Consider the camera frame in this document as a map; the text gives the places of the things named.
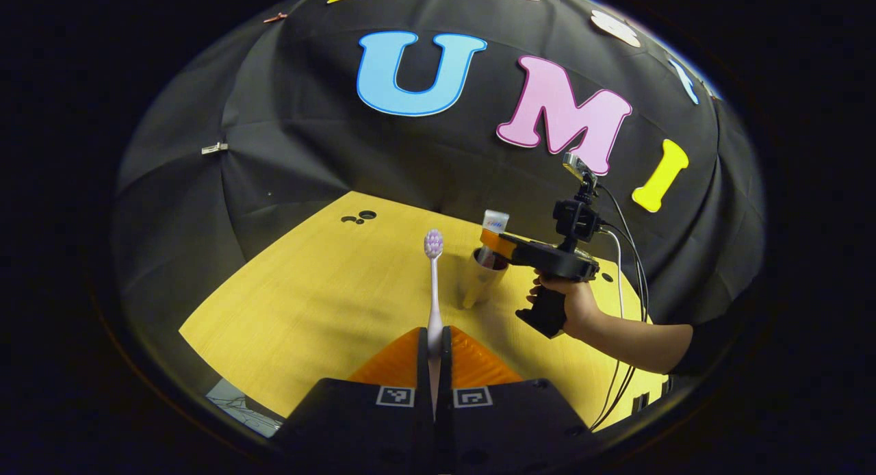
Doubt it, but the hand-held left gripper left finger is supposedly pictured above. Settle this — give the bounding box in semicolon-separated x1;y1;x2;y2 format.
274;326;439;474

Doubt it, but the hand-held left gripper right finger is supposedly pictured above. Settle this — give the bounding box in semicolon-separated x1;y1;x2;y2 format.
437;325;617;474

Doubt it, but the white toothpaste tube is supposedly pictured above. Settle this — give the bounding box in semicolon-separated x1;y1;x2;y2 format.
477;209;511;267

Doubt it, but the beige cup with handle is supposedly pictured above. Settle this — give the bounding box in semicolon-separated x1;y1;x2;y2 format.
461;248;511;311

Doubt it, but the white toothbrush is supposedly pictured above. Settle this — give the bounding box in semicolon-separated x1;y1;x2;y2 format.
423;229;444;421

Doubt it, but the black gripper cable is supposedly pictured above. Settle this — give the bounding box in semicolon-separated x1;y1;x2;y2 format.
590;183;651;433

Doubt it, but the tangle of floor cables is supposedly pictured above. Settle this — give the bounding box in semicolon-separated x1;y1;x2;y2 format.
205;378;283;439

